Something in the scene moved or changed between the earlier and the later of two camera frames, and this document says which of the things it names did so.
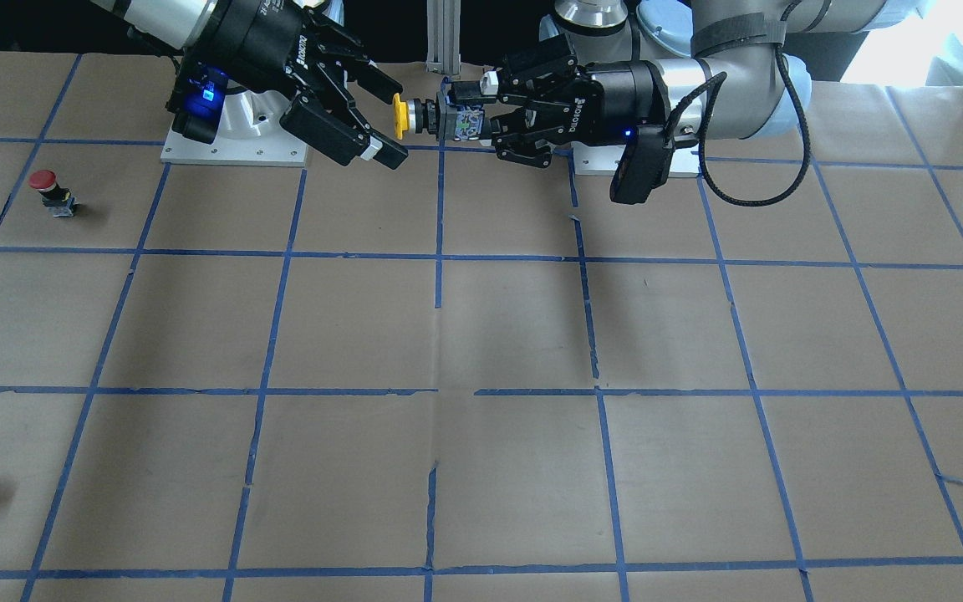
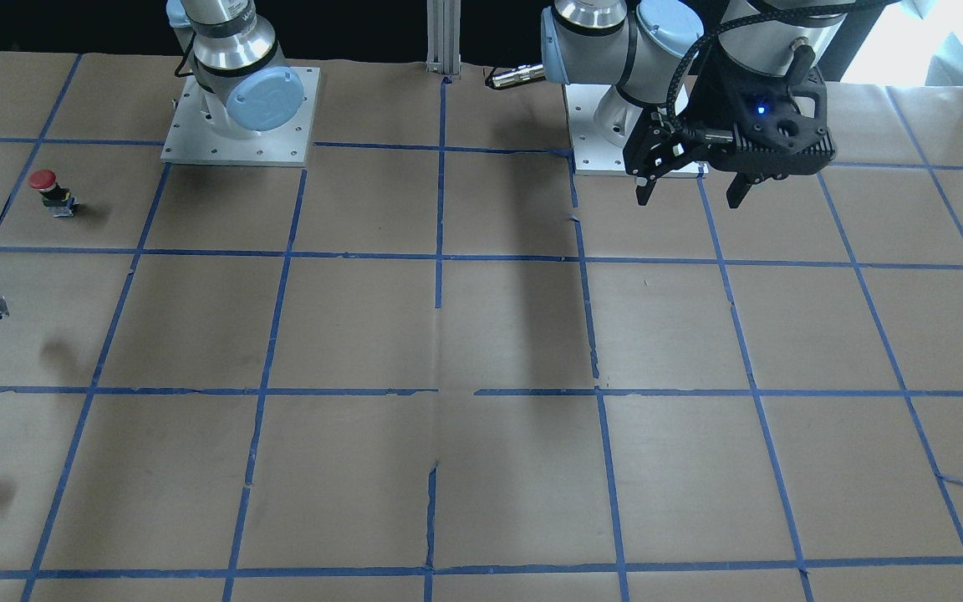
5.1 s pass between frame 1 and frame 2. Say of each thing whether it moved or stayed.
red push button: stayed
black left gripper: moved
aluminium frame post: stayed
